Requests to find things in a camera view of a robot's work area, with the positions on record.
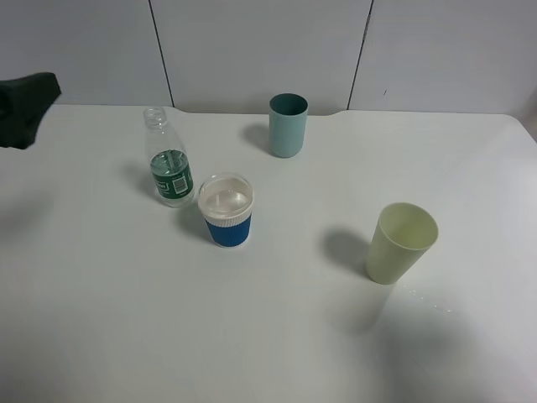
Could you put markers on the clear bottle with green label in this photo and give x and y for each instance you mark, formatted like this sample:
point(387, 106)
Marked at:
point(168, 160)

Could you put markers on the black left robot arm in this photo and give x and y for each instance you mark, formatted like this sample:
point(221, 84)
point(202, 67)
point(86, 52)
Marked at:
point(24, 102)

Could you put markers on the white cup with blue sleeve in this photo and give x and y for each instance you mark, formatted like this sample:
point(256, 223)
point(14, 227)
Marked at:
point(226, 203)

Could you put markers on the teal plastic cup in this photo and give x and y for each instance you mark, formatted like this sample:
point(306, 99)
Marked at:
point(287, 121)

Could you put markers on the pale green plastic cup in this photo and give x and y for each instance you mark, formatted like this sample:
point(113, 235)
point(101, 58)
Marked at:
point(404, 232)

